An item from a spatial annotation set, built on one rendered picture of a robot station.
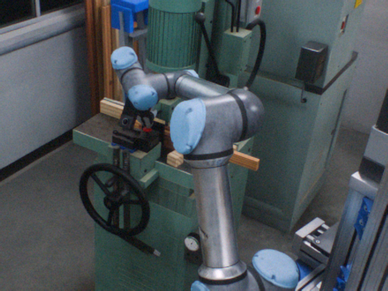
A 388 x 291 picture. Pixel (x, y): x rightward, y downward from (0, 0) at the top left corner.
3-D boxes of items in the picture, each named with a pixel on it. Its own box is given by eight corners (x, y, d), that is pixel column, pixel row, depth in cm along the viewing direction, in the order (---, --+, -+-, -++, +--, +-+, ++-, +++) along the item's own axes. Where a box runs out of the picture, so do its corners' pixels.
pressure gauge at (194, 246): (182, 250, 193) (184, 234, 189) (187, 245, 196) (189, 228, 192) (197, 257, 191) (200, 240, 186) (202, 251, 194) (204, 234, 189)
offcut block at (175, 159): (166, 163, 188) (167, 154, 186) (174, 158, 192) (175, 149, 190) (175, 167, 187) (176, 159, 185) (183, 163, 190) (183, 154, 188)
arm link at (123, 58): (114, 70, 151) (104, 51, 155) (125, 93, 160) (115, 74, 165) (140, 58, 151) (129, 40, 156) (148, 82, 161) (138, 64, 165)
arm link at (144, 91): (172, 89, 150) (157, 63, 156) (135, 94, 145) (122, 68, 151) (167, 108, 156) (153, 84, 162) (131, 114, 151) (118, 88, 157)
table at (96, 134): (55, 153, 199) (55, 139, 195) (104, 121, 222) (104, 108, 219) (198, 211, 177) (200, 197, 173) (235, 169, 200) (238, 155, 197)
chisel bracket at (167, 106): (152, 120, 197) (153, 100, 192) (171, 106, 207) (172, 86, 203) (169, 126, 194) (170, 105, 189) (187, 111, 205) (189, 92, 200)
